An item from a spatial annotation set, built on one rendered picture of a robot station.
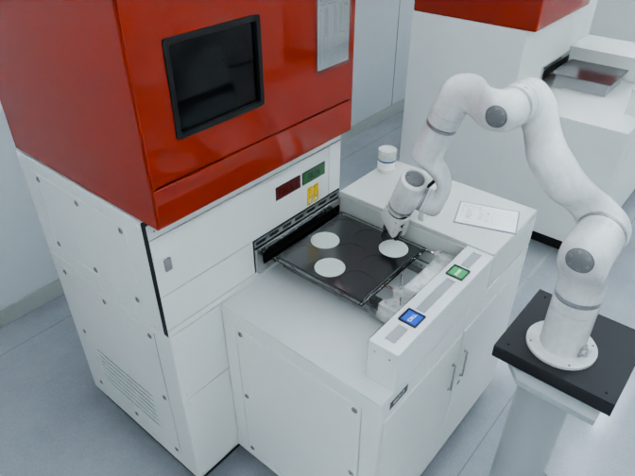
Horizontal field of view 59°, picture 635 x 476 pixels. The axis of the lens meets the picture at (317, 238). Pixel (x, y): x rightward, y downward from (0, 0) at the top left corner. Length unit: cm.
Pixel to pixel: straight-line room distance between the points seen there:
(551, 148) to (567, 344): 54
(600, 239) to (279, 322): 92
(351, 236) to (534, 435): 85
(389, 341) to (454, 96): 65
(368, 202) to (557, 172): 79
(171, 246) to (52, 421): 137
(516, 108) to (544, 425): 97
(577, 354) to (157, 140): 123
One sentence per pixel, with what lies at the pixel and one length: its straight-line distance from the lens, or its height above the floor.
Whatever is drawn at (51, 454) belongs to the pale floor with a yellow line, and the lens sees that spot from 266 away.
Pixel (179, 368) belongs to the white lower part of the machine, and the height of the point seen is 68.
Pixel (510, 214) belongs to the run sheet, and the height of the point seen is 97.
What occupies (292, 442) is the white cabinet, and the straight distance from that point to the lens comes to 203.
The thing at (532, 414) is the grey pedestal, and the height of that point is 64.
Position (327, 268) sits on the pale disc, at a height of 90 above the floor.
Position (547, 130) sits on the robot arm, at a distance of 149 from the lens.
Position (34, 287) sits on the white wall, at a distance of 331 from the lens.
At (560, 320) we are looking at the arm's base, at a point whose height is 99.
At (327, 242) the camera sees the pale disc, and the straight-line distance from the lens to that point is 194.
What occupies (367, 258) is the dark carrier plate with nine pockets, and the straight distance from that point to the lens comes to 187.
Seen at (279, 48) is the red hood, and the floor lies 158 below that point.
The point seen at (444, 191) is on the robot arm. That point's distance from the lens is 168.
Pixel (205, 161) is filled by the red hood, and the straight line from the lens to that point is 149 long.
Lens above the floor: 203
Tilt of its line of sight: 35 degrees down
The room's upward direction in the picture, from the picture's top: straight up
